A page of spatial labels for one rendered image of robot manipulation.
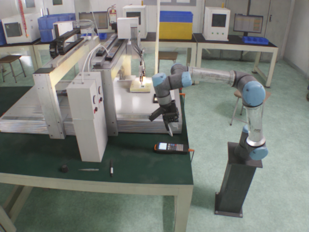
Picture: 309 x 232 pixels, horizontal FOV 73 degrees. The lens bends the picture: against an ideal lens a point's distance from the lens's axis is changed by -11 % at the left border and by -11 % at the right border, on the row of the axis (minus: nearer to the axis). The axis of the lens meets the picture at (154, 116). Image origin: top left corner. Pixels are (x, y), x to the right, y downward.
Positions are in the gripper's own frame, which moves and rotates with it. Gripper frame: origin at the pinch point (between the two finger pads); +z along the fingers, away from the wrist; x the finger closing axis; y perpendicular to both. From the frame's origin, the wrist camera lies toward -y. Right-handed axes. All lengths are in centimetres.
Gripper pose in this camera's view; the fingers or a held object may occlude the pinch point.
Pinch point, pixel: (171, 133)
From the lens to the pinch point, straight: 134.4
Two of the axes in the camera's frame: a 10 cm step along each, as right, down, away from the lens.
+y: 9.6, -1.5, -2.5
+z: 2.6, 8.4, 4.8
